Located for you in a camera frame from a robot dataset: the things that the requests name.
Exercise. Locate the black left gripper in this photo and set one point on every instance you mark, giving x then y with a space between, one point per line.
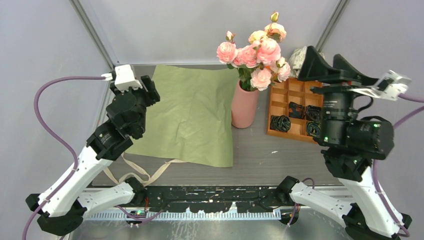
151 95

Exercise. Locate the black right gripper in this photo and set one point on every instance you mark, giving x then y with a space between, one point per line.
314 67

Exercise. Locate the peach flower stem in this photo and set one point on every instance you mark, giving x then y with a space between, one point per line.
273 30

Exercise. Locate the pink flower stem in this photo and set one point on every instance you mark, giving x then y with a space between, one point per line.
260 65
228 53

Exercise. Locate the peach paper bouquet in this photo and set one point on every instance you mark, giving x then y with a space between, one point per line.
192 122

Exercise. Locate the beige ribbon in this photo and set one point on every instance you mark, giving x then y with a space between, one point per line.
141 175

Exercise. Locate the pink cylindrical vase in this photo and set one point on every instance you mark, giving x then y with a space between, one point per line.
243 107

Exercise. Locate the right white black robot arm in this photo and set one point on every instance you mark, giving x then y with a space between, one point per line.
357 175

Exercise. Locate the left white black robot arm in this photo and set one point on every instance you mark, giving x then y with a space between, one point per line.
62 207

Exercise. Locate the crumpled white patterned cloth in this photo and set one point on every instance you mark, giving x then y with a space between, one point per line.
296 60

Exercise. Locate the orange compartment tray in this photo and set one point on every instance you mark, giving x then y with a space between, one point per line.
292 91

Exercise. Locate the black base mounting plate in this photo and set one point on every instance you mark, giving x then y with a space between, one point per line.
210 199

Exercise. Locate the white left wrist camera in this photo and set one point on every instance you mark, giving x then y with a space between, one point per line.
122 79

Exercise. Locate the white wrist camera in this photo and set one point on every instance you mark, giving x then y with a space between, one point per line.
388 87
122 79

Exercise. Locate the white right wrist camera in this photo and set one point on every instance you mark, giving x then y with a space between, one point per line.
388 87

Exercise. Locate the aluminium front rail frame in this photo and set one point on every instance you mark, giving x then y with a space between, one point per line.
88 204

